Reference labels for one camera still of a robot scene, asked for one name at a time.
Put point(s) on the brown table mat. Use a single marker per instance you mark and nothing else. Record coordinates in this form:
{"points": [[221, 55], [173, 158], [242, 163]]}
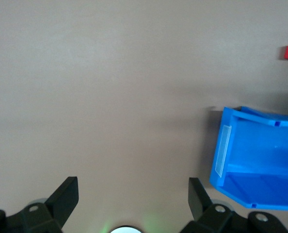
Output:
{"points": [[61, 97]]}

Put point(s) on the blue plastic storage bin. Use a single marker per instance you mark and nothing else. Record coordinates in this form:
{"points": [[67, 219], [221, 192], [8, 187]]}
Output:
{"points": [[260, 155]]}

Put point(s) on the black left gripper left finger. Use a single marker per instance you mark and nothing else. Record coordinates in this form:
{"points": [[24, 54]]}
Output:
{"points": [[59, 201]]}

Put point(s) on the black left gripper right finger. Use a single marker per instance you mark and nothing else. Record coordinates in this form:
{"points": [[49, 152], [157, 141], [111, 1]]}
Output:
{"points": [[199, 201]]}

